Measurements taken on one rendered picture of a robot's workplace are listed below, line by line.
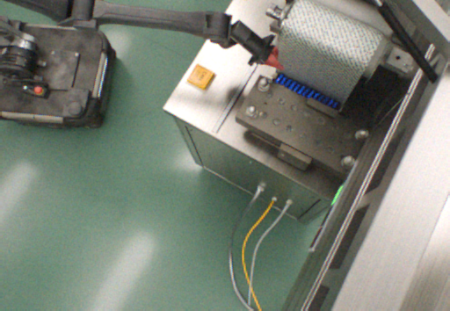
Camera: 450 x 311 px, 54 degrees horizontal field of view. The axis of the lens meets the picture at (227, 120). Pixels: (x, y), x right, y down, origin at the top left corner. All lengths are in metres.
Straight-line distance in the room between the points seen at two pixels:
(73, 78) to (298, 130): 1.39
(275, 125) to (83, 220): 1.40
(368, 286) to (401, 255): 0.06
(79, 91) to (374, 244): 1.88
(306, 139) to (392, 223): 0.69
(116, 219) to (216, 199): 0.53
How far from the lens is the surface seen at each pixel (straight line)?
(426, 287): 0.94
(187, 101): 1.52
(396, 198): 0.70
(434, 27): 0.72
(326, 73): 1.28
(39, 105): 2.44
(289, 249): 2.33
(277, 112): 1.36
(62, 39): 2.55
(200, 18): 1.28
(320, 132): 1.36
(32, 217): 2.58
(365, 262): 0.68
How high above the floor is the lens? 2.31
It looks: 72 degrees down
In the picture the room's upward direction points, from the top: 7 degrees counter-clockwise
